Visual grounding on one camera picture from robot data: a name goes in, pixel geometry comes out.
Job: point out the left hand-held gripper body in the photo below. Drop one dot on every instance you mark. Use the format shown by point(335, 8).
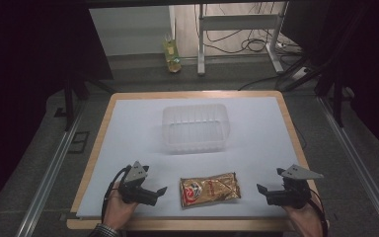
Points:
point(135, 187)

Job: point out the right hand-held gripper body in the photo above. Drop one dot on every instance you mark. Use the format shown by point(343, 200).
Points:
point(292, 189)

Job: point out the person's left hand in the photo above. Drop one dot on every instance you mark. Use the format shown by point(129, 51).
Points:
point(118, 210)

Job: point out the person's right hand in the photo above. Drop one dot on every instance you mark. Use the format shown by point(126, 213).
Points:
point(304, 219)

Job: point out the white table mat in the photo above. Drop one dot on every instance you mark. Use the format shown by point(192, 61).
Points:
point(138, 131)

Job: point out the gold snack packet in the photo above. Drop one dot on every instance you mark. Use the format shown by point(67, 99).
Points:
point(210, 190)

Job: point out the clear plastic container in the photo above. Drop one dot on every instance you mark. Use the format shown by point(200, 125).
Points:
point(195, 130)

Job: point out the black metal stand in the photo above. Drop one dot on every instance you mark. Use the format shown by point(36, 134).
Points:
point(69, 105)

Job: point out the bottle of yellow liquid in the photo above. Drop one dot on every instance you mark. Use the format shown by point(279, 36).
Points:
point(172, 54)

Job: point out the aluminium floor rail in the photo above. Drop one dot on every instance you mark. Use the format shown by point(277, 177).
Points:
point(51, 177)
point(358, 164)

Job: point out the white metal desk frame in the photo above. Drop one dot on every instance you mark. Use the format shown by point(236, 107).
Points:
point(238, 22)

